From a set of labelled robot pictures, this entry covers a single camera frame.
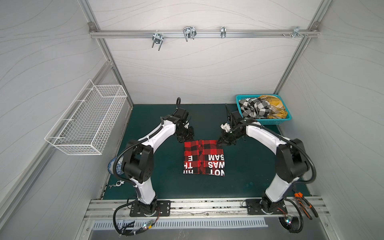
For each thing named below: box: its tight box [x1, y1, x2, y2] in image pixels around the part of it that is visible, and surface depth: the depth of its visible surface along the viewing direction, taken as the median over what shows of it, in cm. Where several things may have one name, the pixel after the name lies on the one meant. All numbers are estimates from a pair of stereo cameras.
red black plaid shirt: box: [183, 139, 226, 177], surface depth 88 cm
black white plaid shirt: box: [239, 97, 272, 119], surface depth 107 cm
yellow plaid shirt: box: [258, 95, 288, 119], surface depth 106 cm
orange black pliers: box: [294, 192, 319, 220], surface depth 76 cm
